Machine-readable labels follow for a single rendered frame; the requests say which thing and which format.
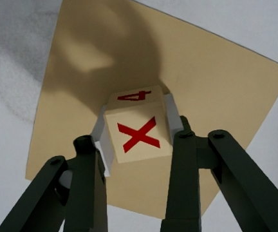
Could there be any tan flat mat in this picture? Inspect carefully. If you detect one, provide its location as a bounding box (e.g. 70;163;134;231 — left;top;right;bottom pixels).
25;0;278;219

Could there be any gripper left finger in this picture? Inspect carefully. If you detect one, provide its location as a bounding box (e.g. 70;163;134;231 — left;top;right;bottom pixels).
0;105;114;232

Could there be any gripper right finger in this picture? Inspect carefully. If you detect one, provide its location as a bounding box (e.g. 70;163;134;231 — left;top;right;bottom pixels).
160;93;278;232

